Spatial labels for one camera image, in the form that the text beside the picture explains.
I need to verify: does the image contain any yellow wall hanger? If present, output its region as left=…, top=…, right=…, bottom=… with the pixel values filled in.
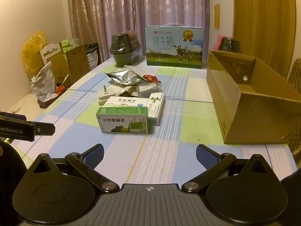
left=214, top=4, right=220, bottom=30

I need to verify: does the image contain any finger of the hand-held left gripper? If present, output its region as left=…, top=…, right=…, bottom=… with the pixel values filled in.
left=35, top=122, right=56, bottom=136
left=0, top=111, right=27, bottom=121

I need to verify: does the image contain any yellow plastic bag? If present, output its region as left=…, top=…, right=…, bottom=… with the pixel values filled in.
left=22, top=31, right=48, bottom=74

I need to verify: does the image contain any green medicine box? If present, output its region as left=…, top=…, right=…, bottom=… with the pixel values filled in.
left=96, top=106, right=149, bottom=134

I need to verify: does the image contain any dark shiny bag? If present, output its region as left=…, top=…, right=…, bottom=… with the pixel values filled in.
left=84, top=43, right=99, bottom=71

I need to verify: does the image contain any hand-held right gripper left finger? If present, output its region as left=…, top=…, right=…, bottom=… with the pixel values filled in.
left=28, top=144, right=119, bottom=193

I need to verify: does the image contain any dark wrapped plastic bowl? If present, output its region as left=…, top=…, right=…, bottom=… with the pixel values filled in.
left=109, top=30, right=143, bottom=67

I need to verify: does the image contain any black cable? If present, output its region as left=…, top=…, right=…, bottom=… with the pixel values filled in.
left=121, top=88, right=138, bottom=97

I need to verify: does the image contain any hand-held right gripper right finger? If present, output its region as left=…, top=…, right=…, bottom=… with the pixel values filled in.
left=182, top=144, right=273, bottom=193

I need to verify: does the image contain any silver foil bag green label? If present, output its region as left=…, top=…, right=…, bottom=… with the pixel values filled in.
left=105, top=70, right=147, bottom=86

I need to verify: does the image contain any white box with leaf print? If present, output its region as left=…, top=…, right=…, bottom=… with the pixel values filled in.
left=147, top=92, right=165, bottom=126

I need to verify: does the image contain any clear plastic tray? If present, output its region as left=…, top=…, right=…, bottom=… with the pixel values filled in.
left=136, top=82, right=163, bottom=98

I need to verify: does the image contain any dark bowl with red label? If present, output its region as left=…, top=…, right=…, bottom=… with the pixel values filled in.
left=214, top=34, right=242, bottom=54

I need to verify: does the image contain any large brown carton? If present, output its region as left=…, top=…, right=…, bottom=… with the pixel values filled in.
left=65, top=44, right=90, bottom=83

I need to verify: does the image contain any white medicine box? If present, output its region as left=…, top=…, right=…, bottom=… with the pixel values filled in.
left=103, top=96, right=151, bottom=110

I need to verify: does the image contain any crumpled silver white bag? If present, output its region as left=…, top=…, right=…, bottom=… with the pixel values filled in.
left=31, top=62, right=58, bottom=102

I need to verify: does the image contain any pink curtain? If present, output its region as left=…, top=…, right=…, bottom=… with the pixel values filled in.
left=66, top=0, right=211, bottom=63

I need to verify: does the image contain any white power plug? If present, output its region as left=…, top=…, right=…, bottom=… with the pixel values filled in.
left=97, top=86, right=116, bottom=106

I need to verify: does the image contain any green tissue pack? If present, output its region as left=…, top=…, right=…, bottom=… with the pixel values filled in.
left=60, top=38, right=80, bottom=53

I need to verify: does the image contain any red snack packet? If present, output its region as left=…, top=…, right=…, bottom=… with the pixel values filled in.
left=142, top=74, right=158, bottom=83

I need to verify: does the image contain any brown cardboard box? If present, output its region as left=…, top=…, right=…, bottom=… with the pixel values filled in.
left=206, top=50, right=297, bottom=144

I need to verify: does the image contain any desk with checked tablecloth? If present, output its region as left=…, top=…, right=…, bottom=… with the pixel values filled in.
left=5, top=56, right=297, bottom=193

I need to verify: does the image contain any quilted chair back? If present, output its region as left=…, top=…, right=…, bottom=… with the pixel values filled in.
left=287, top=57, right=301, bottom=156

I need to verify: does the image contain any small brown carton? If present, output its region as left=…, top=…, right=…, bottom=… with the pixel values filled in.
left=48, top=55, right=70, bottom=88

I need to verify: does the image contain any blue milk carton with cow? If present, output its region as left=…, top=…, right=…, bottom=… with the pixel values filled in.
left=144, top=23, right=204, bottom=69

